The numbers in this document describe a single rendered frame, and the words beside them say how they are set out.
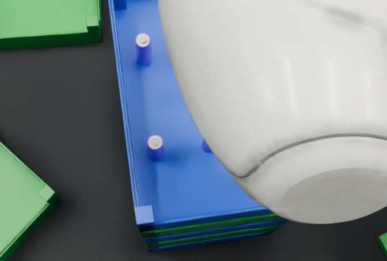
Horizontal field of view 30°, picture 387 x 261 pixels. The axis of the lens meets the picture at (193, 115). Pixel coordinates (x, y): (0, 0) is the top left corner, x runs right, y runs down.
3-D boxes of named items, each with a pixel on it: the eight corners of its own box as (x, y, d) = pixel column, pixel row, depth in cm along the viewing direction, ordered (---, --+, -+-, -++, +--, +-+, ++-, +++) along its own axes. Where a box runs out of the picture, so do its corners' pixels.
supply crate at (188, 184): (109, -2, 92) (103, -31, 85) (264, -21, 94) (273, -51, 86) (138, 232, 85) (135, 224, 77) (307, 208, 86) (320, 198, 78)
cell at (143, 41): (136, 52, 90) (133, 33, 84) (151, 50, 90) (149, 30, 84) (138, 65, 90) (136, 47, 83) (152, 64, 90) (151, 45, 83)
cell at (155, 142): (147, 147, 87) (145, 135, 81) (162, 145, 87) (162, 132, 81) (150, 162, 87) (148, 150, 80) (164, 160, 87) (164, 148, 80)
